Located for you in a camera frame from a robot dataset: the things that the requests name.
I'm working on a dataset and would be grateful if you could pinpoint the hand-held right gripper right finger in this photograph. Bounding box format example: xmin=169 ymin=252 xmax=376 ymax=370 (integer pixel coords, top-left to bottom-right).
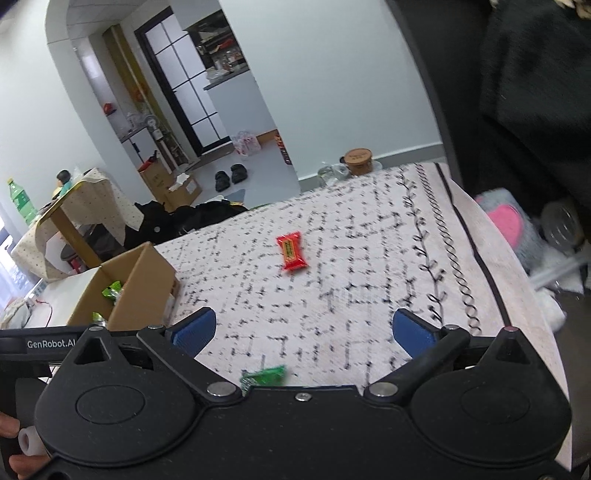
xmin=362 ymin=308 xmax=548 ymax=406

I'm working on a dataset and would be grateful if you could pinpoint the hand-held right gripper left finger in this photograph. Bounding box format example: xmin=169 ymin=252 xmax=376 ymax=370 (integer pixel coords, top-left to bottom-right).
xmin=62 ymin=307 xmax=245 ymax=406

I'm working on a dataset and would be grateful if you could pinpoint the dark green snack packet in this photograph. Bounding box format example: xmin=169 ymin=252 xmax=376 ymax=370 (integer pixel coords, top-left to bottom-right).
xmin=239 ymin=364 xmax=287 ymax=393

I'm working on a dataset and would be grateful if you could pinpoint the red snack packet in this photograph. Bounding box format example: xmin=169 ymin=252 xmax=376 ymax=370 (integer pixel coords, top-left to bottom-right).
xmin=276 ymin=232 xmax=309 ymax=273

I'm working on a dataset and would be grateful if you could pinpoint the person's left hand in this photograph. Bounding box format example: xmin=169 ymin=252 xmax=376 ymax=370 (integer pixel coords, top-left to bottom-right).
xmin=0 ymin=412 xmax=49 ymax=480

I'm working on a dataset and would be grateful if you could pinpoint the black clothes pile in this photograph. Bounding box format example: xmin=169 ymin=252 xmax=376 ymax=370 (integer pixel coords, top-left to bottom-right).
xmin=124 ymin=199 xmax=186 ymax=250

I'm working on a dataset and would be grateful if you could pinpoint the black bag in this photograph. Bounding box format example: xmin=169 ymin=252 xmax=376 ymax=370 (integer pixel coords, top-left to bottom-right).
xmin=178 ymin=200 xmax=250 ymax=236

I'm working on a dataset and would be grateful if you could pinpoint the dark round stool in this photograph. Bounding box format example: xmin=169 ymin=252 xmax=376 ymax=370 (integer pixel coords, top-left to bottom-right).
xmin=60 ymin=244 xmax=89 ymax=274

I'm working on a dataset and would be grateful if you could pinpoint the cardboard box with white paper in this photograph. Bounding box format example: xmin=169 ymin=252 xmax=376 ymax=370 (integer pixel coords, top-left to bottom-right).
xmin=164 ymin=173 xmax=203 ymax=211

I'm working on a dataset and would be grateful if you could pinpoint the pink grey plush toy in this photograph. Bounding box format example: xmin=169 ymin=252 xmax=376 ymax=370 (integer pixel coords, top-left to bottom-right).
xmin=475 ymin=188 xmax=546 ymax=273

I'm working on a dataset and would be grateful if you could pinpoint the yellow wooden table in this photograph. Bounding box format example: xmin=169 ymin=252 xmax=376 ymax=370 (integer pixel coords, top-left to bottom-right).
xmin=36 ymin=178 xmax=103 ymax=271

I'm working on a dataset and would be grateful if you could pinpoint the cream dotted tablecloth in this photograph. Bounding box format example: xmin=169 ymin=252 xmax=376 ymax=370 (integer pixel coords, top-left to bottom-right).
xmin=10 ymin=167 xmax=144 ymax=282

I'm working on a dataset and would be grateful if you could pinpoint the tall brown cardboard box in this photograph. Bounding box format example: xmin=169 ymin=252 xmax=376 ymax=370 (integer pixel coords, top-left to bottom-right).
xmin=139 ymin=159 xmax=174 ymax=202

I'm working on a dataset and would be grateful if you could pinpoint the green plastic bottle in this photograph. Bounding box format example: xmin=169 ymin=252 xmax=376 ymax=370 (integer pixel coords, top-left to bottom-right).
xmin=7 ymin=178 xmax=38 ymax=227

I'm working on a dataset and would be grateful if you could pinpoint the clear bag of items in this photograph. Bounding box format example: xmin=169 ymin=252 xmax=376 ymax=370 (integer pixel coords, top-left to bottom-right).
xmin=318 ymin=164 xmax=352 ymax=188

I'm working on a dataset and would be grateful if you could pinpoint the jar with wooden lid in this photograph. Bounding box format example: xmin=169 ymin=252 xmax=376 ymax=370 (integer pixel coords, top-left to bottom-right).
xmin=342 ymin=148 xmax=375 ymax=177

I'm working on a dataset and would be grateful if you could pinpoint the clear plastic cup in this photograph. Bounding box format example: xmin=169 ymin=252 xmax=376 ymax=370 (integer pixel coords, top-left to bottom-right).
xmin=540 ymin=200 xmax=587 ymax=253

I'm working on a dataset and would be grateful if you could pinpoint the pink clear plastic bag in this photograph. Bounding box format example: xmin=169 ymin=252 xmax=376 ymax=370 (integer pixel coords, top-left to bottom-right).
xmin=232 ymin=130 xmax=260 ymax=157

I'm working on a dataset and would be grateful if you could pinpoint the red carton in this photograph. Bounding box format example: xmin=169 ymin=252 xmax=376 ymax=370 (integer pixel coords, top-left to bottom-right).
xmin=274 ymin=130 xmax=295 ymax=167

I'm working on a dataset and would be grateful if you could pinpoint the white kitchen cabinet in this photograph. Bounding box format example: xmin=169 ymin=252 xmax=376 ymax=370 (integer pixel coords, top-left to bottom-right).
xmin=205 ymin=69 xmax=278 ymax=140

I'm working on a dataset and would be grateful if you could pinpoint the frosted glass door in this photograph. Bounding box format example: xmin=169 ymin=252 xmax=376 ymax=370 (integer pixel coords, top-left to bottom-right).
xmin=134 ymin=0 xmax=232 ymax=158

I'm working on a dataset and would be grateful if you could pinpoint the dark cloth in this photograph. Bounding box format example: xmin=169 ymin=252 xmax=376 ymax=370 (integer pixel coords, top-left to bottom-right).
xmin=478 ymin=0 xmax=591 ymax=210

